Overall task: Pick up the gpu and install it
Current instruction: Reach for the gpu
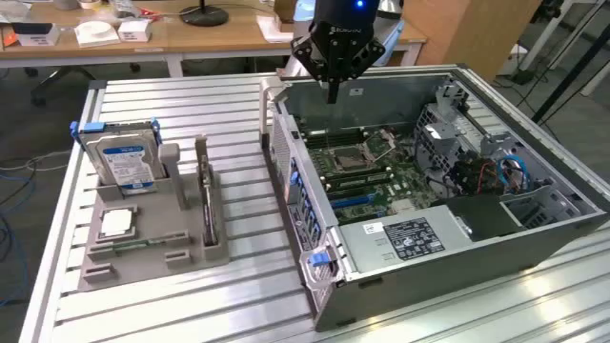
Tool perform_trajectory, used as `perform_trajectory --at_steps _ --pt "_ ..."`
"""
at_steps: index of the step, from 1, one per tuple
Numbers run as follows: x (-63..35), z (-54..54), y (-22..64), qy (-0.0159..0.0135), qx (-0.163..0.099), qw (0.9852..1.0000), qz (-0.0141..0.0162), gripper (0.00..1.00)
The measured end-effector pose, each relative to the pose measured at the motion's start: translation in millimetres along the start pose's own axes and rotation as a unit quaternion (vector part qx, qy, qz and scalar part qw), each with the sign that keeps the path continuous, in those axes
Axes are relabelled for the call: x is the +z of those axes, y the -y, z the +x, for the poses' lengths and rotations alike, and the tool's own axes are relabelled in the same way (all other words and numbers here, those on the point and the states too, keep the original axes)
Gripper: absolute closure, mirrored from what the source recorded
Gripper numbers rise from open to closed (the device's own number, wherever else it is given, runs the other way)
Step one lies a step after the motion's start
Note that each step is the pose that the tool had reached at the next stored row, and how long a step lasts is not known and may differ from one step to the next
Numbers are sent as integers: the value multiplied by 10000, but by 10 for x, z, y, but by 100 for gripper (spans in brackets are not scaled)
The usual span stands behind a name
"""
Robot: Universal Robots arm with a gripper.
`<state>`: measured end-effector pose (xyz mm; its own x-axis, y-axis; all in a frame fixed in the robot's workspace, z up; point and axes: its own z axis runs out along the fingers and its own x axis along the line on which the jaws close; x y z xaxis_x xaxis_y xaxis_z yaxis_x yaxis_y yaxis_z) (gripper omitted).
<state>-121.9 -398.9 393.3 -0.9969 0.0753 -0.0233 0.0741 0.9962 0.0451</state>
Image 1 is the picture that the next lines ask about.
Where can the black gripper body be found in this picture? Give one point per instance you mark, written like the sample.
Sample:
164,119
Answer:
344,21

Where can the black Nvidia graphics card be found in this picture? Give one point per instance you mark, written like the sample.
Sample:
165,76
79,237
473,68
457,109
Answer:
206,200

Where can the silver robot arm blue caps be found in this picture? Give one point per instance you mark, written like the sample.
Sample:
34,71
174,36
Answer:
393,39

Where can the white paper stack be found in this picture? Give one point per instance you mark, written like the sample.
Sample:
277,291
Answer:
274,32

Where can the brown cardboard box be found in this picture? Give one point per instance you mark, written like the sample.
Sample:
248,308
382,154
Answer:
285,12

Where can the wooden cabinet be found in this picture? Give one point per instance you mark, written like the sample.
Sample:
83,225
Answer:
477,35

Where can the black round lamp base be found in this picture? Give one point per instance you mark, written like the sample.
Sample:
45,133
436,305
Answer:
205,18

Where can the metal socket cover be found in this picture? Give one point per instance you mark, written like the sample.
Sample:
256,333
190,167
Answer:
381,143

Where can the CPU socket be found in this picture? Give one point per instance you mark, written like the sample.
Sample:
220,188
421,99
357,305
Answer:
350,159

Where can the dark power strip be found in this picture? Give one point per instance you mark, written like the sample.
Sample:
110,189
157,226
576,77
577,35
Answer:
524,76

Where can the green installed RAM stick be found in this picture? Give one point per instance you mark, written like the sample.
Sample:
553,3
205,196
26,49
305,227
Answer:
357,181

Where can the green Dell motherboard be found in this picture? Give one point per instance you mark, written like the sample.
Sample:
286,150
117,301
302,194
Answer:
405,178

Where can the plain white labelled box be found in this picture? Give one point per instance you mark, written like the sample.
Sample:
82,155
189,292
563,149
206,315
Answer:
135,32

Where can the red and silver package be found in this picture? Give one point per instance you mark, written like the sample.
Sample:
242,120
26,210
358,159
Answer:
126,9

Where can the blue expansion slot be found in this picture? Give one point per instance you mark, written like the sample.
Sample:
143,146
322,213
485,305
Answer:
353,202

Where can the black slanted pole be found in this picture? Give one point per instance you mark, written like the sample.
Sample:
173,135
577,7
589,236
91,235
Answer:
571,71

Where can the silver chipset heatsink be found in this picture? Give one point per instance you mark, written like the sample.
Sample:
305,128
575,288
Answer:
408,205

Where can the white box with round part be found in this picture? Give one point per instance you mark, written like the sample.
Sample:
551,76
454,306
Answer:
98,35

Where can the hard disk with blue caddy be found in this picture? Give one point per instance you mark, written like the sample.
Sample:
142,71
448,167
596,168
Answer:
125,160

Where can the grey cup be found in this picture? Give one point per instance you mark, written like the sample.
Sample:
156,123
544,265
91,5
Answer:
66,4

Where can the grey power supply unit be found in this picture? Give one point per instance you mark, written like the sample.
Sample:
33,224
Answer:
372,250

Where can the metal disk bay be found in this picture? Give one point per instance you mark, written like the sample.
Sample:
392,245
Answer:
548,200

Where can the grey plastic parts rack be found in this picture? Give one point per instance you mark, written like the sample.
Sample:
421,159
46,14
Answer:
153,221

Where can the white box with black top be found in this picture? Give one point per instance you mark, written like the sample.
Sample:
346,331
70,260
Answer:
35,37

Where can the blue case latch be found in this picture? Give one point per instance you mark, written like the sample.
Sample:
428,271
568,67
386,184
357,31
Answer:
318,259

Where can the silver CPU chip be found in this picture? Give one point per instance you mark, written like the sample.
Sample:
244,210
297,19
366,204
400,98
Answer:
117,223

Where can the orange box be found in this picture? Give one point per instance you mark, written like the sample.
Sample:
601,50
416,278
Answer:
7,39

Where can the green loose RAM stick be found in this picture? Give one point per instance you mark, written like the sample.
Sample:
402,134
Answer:
138,244

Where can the open dark grey PC case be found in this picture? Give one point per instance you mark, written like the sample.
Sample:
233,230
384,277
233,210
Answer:
429,282

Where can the wooden desk white frame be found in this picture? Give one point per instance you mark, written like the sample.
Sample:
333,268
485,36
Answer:
65,50

